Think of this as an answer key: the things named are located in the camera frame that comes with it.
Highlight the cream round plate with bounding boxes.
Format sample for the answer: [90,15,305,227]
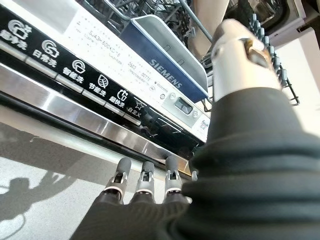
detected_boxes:
[191,0,230,59]

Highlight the dark wire dishwasher rack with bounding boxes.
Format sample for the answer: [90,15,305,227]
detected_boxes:
[82,0,216,66]

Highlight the blue Siemens cutlery basket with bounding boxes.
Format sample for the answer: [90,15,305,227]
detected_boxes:
[119,14,210,103]

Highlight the dishwasher door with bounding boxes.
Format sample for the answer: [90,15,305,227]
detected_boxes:
[0,0,213,179]

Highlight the built-in dishwasher black interior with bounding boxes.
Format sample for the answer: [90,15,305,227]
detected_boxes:
[223,0,320,50]

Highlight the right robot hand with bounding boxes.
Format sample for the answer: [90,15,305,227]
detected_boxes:
[71,19,320,240]

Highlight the grey wire dishwasher basket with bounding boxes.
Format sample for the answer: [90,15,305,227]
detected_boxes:
[203,12,301,113]

